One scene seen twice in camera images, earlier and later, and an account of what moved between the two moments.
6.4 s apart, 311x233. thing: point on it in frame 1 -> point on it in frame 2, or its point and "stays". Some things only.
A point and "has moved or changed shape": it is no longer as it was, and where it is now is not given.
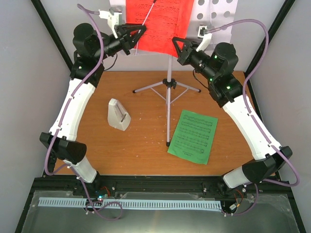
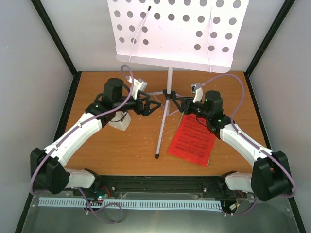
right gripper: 189,48 -> 186,103
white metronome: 117,117 stays
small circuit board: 101,193 stays
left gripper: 124,32 -> 145,111
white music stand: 219,17 has moved or changed shape
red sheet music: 167,22 -> 193,141
